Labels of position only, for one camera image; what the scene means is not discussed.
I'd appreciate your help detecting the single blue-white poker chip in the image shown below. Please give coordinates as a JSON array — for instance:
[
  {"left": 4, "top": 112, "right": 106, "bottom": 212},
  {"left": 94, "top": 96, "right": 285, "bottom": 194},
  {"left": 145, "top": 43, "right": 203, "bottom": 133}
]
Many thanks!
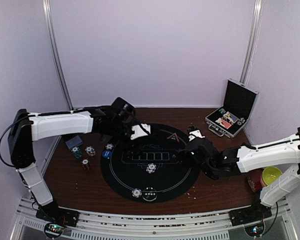
[{"left": 105, "top": 143, "right": 114, "bottom": 150}]

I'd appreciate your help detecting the blue round blind button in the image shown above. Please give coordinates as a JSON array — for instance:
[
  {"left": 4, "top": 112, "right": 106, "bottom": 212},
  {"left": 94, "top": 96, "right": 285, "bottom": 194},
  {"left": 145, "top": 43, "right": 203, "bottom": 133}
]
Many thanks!
[{"left": 101, "top": 150, "right": 112, "bottom": 159}]

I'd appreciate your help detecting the red triangular button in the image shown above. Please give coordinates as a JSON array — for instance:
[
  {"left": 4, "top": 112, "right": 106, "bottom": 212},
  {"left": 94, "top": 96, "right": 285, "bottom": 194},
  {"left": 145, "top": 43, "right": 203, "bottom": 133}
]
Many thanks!
[{"left": 167, "top": 133, "right": 180, "bottom": 143}]

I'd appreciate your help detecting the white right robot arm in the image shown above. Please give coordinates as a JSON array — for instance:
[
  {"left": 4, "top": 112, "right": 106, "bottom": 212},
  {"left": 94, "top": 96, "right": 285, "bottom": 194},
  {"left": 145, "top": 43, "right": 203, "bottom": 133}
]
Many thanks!
[{"left": 179, "top": 127, "right": 300, "bottom": 221}]

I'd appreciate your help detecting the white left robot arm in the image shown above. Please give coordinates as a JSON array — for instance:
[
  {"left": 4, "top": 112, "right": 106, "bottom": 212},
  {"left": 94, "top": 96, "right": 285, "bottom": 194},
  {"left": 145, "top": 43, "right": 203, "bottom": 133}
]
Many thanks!
[{"left": 3, "top": 97, "right": 151, "bottom": 222}]

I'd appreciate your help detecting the red card deck in case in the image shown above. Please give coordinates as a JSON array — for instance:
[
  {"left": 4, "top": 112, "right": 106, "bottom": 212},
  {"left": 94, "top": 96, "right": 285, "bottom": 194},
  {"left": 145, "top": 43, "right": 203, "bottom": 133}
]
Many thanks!
[{"left": 217, "top": 118, "right": 233, "bottom": 129}]

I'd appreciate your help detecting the red patterned bowl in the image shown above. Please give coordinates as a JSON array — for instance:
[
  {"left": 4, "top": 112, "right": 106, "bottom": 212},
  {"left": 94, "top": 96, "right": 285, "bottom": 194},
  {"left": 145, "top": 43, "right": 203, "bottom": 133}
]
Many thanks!
[{"left": 247, "top": 168, "right": 267, "bottom": 193}]

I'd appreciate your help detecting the blue-backed playing card deck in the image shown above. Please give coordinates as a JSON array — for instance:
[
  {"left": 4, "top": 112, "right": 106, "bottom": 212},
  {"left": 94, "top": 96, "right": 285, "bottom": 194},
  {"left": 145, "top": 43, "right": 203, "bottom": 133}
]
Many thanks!
[{"left": 65, "top": 135, "right": 83, "bottom": 150}]

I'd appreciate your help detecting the green 50 poker chip stack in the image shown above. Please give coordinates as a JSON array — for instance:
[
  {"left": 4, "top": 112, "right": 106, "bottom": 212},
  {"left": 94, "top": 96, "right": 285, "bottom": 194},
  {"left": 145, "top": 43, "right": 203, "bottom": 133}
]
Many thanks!
[{"left": 70, "top": 146, "right": 82, "bottom": 159}]

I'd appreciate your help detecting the red poker chip stack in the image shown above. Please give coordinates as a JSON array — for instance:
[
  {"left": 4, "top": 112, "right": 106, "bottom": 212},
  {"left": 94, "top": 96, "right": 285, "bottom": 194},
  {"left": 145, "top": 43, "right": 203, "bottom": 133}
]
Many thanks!
[{"left": 81, "top": 159, "right": 90, "bottom": 170}]

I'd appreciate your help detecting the yellow-green plastic bowl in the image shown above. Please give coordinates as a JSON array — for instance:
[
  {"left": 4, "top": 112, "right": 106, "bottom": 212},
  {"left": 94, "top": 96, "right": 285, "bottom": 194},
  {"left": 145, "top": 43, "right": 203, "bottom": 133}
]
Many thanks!
[{"left": 260, "top": 166, "right": 283, "bottom": 187}]

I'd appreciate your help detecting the black round poker mat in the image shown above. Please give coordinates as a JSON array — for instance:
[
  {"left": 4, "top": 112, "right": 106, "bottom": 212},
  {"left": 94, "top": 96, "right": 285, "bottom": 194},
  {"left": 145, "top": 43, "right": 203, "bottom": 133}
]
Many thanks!
[{"left": 100, "top": 123, "right": 200, "bottom": 203}]

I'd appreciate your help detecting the aluminium poker chip case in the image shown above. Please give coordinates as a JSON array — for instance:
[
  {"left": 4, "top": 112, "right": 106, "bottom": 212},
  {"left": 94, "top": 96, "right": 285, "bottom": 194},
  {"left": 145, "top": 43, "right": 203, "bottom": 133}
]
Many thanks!
[{"left": 205, "top": 78, "right": 259, "bottom": 139}]

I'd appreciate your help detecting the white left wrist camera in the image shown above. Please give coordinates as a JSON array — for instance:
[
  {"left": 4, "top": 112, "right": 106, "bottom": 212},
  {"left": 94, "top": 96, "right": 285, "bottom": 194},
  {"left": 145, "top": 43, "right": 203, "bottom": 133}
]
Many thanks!
[{"left": 130, "top": 123, "right": 151, "bottom": 140}]

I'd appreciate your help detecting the aluminium front rail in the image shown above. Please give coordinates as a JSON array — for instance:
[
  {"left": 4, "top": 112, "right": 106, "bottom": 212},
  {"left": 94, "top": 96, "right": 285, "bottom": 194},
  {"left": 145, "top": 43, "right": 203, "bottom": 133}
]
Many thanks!
[{"left": 7, "top": 197, "right": 300, "bottom": 240}]

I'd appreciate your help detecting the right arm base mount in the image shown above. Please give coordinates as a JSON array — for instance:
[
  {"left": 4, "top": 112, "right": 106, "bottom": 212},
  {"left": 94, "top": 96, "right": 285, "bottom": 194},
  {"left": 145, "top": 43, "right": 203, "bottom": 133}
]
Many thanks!
[{"left": 228, "top": 207, "right": 272, "bottom": 227}]

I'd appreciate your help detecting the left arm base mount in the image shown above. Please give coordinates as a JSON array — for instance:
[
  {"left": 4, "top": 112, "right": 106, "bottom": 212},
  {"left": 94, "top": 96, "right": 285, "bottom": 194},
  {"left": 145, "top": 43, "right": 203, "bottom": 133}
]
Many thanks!
[{"left": 35, "top": 208, "right": 80, "bottom": 227}]

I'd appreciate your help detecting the aluminium left corner post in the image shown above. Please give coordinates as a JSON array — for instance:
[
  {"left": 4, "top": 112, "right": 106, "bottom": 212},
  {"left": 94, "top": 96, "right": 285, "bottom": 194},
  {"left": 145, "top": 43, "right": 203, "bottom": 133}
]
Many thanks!
[{"left": 42, "top": 0, "right": 74, "bottom": 110}]

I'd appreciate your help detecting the aluminium corner post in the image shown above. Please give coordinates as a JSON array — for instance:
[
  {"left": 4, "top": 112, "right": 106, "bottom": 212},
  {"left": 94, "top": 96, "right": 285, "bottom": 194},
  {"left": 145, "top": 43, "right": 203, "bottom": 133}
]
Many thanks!
[
  {"left": 42, "top": 0, "right": 74, "bottom": 110},
  {"left": 239, "top": 0, "right": 263, "bottom": 85}
]

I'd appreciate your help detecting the aluminium right corner post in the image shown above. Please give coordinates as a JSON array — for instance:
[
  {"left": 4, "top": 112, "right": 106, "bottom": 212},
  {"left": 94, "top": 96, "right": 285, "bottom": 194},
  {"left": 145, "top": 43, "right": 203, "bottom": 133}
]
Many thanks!
[{"left": 239, "top": 0, "right": 263, "bottom": 85}]

